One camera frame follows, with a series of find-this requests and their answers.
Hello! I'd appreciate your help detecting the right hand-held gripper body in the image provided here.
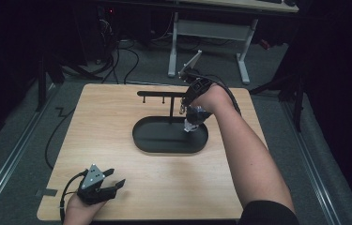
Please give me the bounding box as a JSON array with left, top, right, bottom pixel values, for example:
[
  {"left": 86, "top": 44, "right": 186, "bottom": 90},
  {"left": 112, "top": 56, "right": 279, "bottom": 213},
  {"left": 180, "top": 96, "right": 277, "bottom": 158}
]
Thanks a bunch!
[{"left": 177, "top": 49, "right": 213, "bottom": 101}]

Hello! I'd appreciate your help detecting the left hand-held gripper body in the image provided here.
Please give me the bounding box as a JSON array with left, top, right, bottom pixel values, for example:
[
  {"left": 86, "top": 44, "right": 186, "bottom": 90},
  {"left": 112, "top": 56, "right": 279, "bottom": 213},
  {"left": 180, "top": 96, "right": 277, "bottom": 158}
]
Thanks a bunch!
[{"left": 76, "top": 163, "right": 119, "bottom": 206}]

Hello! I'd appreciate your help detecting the black and pink plush keychain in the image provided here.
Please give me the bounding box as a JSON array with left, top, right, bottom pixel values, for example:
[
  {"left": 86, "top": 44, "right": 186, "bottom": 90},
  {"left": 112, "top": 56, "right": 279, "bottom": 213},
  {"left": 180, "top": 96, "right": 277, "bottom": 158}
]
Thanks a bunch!
[{"left": 183, "top": 105, "right": 213, "bottom": 133}]

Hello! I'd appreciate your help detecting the black key stand with tray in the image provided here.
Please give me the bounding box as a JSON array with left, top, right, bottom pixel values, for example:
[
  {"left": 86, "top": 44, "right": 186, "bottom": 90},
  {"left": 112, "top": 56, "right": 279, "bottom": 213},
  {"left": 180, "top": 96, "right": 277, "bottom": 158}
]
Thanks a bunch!
[{"left": 131, "top": 90, "right": 210, "bottom": 155}]

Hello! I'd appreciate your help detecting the person's right hand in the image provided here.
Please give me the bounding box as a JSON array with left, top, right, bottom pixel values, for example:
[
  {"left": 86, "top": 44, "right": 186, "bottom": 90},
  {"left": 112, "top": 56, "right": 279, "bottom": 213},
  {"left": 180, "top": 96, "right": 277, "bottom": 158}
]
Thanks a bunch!
[{"left": 191, "top": 83, "right": 235, "bottom": 115}]

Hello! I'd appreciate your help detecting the person's left hand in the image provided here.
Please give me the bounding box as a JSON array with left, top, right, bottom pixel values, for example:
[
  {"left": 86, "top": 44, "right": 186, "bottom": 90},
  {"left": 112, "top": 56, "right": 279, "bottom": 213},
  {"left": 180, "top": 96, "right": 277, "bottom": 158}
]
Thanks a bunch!
[{"left": 62, "top": 193, "right": 108, "bottom": 225}]

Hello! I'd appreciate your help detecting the grey tape strip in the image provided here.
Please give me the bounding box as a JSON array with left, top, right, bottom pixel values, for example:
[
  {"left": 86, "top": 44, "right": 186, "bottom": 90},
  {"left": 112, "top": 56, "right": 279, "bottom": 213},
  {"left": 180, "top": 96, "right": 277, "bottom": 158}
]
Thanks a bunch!
[{"left": 35, "top": 187, "right": 58, "bottom": 198}]

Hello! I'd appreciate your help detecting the white-framed desk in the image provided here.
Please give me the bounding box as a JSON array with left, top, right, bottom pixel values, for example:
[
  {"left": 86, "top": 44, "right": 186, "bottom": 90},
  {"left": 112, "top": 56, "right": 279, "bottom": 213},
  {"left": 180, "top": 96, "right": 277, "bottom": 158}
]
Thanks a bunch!
[{"left": 167, "top": 0, "right": 300, "bottom": 85}]

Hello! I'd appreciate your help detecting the black metal stand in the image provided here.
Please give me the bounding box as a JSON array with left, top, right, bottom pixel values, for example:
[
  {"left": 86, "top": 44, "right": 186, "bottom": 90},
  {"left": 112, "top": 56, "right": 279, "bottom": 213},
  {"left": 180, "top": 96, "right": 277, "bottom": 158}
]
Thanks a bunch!
[
  {"left": 248, "top": 69, "right": 307, "bottom": 133},
  {"left": 35, "top": 54, "right": 66, "bottom": 113}
]

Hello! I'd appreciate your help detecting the black sleeve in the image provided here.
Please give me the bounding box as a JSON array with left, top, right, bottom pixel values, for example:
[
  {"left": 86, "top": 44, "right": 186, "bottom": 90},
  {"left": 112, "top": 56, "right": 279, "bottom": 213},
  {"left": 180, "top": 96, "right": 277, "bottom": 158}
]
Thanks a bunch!
[{"left": 237, "top": 200, "right": 300, "bottom": 225}]

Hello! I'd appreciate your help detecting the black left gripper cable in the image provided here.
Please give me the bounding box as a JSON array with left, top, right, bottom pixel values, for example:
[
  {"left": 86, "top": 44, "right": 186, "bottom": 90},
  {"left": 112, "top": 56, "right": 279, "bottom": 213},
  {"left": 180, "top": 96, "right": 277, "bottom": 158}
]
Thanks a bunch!
[{"left": 58, "top": 169, "right": 89, "bottom": 225}]

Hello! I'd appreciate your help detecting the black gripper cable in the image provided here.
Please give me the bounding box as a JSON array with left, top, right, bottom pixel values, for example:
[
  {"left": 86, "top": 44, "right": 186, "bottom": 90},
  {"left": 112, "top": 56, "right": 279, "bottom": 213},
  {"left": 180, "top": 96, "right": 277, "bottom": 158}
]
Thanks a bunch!
[
  {"left": 58, "top": 169, "right": 89, "bottom": 225},
  {"left": 185, "top": 71, "right": 242, "bottom": 117}
]

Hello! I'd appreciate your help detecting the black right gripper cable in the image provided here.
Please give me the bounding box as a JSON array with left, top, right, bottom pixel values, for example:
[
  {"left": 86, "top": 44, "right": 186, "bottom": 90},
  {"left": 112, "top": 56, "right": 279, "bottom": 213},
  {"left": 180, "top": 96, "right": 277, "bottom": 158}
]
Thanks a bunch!
[{"left": 185, "top": 71, "right": 242, "bottom": 117}]

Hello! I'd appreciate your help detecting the black floor cable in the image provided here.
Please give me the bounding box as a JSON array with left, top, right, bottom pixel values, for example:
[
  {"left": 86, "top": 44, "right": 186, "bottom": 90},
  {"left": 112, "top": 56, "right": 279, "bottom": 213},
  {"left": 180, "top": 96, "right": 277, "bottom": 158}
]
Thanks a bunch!
[{"left": 44, "top": 106, "right": 77, "bottom": 172}]

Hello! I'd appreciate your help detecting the bundle of black cables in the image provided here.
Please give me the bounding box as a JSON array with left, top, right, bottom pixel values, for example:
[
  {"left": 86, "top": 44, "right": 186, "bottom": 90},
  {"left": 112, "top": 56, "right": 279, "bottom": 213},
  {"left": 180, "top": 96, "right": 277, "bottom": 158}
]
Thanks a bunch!
[{"left": 97, "top": 18, "right": 141, "bottom": 85}]

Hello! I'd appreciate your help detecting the metal floor rail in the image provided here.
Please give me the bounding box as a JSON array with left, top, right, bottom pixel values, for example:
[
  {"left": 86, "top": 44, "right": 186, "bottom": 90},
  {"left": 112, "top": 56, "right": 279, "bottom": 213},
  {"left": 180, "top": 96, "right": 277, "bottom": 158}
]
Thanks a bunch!
[
  {"left": 280, "top": 98, "right": 344, "bottom": 225},
  {"left": 0, "top": 83, "right": 59, "bottom": 218}
]

